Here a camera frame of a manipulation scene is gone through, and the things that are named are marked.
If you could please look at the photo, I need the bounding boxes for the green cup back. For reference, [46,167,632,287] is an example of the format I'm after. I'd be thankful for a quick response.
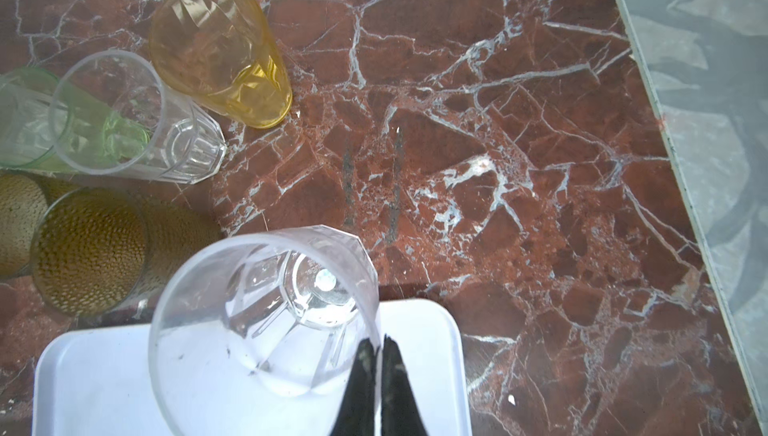
[1,67,151,173]

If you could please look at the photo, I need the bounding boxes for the brown olive textured cup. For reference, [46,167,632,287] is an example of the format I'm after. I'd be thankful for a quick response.
[30,188,222,316]

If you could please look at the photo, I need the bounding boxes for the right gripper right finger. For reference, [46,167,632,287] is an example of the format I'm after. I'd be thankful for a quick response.
[381,335,428,436]

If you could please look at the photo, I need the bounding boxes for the amber faceted cup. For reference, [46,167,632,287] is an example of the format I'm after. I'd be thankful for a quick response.
[148,0,293,129]

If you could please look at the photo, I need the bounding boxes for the lilac plastic tray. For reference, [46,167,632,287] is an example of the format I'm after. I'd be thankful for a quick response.
[32,299,472,435]

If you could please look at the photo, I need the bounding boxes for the olive green textured cup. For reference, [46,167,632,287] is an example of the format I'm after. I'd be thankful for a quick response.
[1,172,79,280]

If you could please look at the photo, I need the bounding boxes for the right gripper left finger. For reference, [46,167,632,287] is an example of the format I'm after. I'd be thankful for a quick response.
[330,339,377,436]

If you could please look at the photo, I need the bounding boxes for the clear faceted cup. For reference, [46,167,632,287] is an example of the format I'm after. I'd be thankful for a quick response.
[148,225,382,435]

